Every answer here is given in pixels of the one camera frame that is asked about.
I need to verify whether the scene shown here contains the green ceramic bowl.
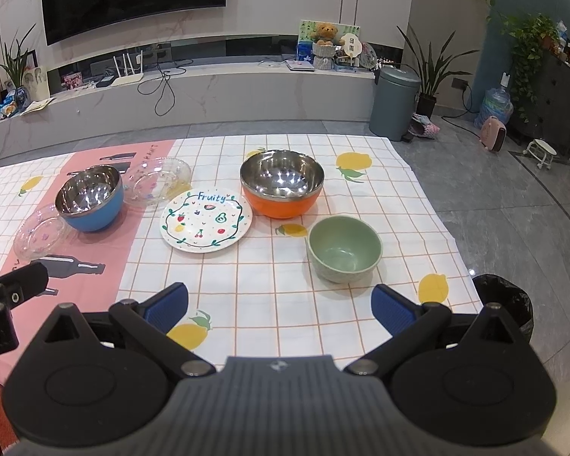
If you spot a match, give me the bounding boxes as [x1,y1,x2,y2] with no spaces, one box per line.
[306,215,383,284]

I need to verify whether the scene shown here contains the clear glass plate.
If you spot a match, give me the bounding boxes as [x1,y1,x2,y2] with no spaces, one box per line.
[13,204,71,261]
[123,158,192,208]

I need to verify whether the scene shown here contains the white fruity plate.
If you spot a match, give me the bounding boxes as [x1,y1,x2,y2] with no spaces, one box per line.
[159,187,253,254]

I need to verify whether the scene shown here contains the blue steel bowl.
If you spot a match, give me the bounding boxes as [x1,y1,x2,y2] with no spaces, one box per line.
[54,165,124,233]

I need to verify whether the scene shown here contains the orange steel bowl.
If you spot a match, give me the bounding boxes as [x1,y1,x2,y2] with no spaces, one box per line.
[240,149,325,219]

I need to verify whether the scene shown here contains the black trash bag bin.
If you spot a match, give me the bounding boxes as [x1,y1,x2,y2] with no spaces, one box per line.
[473,274,534,342]

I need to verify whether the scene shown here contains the checkered lemon tablecloth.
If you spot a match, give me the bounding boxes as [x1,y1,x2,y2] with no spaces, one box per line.
[0,134,481,366]

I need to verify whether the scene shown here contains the pink heater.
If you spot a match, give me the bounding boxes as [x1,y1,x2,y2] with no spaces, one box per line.
[480,116,507,152]

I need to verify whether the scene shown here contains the white step stool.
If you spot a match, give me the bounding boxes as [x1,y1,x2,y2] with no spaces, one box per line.
[522,139,557,170]

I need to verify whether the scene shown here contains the grey trash bin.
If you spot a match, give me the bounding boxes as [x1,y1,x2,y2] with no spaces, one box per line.
[369,65,421,141]

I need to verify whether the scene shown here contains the water bottle jug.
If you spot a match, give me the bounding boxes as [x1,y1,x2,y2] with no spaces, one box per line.
[473,72,514,129]

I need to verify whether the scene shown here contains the white wifi router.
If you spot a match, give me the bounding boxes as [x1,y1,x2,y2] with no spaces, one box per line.
[112,52,144,87]

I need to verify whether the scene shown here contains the potted plant by bin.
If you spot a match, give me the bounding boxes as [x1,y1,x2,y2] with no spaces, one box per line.
[397,26,479,119]

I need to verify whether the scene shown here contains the potted plant left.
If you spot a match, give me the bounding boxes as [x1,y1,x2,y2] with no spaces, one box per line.
[0,25,36,106]

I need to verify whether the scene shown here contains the teddy bear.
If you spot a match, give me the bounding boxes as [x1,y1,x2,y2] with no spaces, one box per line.
[312,23,339,46]

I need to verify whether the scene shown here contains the green leafy plant shelf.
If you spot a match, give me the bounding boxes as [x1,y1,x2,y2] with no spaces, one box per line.
[502,13,557,122]

